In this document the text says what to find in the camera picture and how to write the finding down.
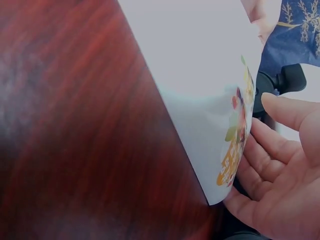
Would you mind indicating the person's left hand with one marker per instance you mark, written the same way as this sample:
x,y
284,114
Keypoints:
x,y
262,12

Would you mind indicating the person's left fingers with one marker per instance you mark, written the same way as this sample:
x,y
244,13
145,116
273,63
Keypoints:
x,y
261,17

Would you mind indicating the black knob mount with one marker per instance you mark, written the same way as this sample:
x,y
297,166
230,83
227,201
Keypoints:
x,y
287,77

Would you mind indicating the person's right hand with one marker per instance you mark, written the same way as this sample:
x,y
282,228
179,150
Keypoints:
x,y
287,180

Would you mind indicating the white sheet with colourful print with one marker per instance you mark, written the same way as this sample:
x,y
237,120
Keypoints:
x,y
195,55

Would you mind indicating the person's right thumb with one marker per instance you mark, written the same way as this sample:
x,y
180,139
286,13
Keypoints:
x,y
287,111

